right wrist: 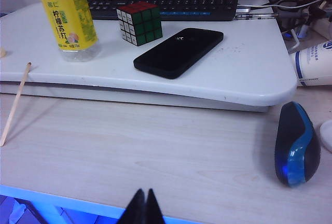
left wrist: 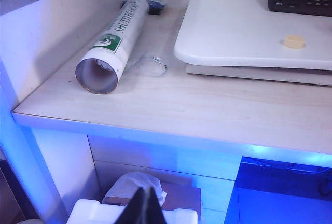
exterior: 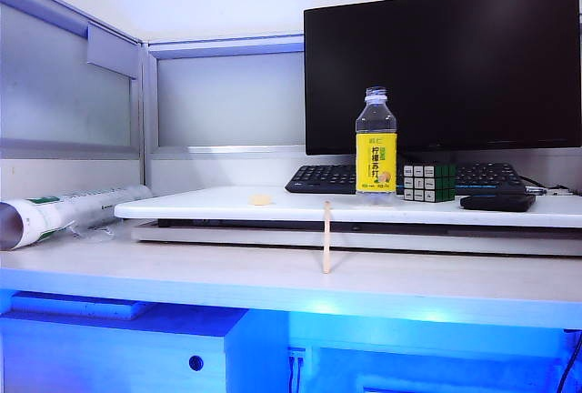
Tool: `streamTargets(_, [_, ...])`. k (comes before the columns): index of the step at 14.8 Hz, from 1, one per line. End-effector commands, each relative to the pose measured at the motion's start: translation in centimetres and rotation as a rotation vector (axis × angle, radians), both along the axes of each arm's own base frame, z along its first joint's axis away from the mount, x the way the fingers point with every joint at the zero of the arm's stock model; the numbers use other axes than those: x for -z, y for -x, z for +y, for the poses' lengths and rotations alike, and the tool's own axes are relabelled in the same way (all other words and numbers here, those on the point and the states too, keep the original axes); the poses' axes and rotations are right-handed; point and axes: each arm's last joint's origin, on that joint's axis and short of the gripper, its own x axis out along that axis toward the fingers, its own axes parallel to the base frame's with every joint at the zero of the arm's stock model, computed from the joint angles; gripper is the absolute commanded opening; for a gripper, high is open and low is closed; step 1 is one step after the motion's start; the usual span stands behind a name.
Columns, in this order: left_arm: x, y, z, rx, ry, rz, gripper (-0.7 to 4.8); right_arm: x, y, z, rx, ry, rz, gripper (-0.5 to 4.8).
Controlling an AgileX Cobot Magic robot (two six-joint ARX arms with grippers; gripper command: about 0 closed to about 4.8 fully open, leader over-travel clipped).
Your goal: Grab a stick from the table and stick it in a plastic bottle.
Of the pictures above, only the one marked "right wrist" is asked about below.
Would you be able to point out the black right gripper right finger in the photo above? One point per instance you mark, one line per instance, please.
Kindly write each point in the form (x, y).
(153, 211)

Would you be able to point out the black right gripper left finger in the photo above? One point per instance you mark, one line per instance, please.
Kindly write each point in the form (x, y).
(138, 208)

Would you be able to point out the white drinking straw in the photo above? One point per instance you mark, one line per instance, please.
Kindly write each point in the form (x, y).
(16, 102)

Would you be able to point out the clear bottle with yellow label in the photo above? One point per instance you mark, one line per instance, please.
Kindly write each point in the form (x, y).
(70, 21)

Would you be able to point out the white desk riser board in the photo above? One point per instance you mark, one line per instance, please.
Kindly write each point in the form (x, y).
(233, 78)

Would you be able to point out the blue and black mouse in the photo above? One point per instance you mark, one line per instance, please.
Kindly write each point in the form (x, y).
(295, 141)

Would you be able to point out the black smartphone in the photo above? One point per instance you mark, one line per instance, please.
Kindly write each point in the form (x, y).
(179, 53)

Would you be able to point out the black-framed Rubik's cube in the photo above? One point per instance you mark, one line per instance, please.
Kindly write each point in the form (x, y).
(145, 25)

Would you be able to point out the white rounded object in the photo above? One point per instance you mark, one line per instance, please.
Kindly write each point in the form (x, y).
(326, 136)

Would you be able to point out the small beige piece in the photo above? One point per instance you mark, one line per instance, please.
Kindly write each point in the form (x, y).
(2, 53)

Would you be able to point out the white tube with blue print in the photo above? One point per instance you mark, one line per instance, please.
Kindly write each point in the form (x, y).
(311, 63)

